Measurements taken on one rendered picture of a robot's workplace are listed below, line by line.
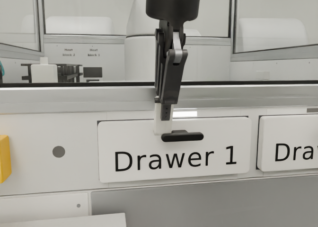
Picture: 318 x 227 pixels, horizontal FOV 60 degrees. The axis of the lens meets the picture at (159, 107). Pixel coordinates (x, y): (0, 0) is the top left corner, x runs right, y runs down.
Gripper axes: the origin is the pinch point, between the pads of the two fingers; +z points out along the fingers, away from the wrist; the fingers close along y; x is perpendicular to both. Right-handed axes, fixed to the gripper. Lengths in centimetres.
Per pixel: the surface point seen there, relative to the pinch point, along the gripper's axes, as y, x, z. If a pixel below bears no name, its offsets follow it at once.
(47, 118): -3.6, -19.8, 2.0
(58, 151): -1.5, -18.3, 7.6
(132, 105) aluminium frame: -4.1, -5.0, 0.0
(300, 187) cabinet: 2.0, 30.8, 17.4
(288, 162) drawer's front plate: 1.5, 26.3, 10.8
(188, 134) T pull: 2.3, 4.2, 2.5
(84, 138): -2.3, -13.7, 5.6
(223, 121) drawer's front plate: -1.6, 12.0, 2.4
